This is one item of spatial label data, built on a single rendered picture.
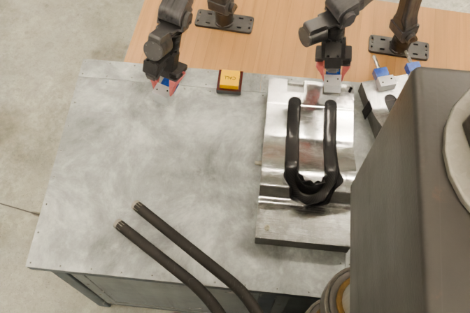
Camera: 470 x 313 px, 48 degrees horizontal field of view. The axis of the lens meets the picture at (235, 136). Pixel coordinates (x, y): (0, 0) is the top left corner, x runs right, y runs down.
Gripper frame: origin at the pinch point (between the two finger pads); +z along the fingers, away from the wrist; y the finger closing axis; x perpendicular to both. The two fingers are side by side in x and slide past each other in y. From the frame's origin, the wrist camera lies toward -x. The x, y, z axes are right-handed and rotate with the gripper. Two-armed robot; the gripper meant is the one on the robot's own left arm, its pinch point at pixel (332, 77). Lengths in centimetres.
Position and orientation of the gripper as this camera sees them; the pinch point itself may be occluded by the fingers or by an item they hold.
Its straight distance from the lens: 160.8
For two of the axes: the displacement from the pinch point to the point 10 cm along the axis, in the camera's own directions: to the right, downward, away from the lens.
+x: 1.6, -6.8, 7.2
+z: 1.0, 7.4, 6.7
